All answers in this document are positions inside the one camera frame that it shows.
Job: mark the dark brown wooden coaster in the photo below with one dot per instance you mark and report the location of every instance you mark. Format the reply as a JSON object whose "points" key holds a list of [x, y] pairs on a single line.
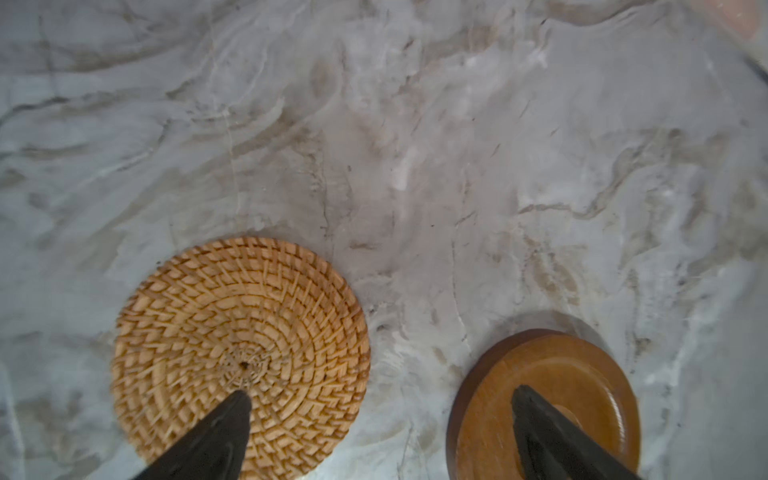
{"points": [[578, 378]]}

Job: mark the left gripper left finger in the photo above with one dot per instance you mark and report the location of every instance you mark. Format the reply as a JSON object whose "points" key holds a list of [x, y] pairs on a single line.
{"points": [[213, 449]]}

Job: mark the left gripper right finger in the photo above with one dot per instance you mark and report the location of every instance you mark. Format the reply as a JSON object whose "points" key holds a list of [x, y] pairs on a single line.
{"points": [[550, 446]]}

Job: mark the woven rattan coaster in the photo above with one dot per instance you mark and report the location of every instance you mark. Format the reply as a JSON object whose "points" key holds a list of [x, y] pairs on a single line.
{"points": [[263, 316]]}

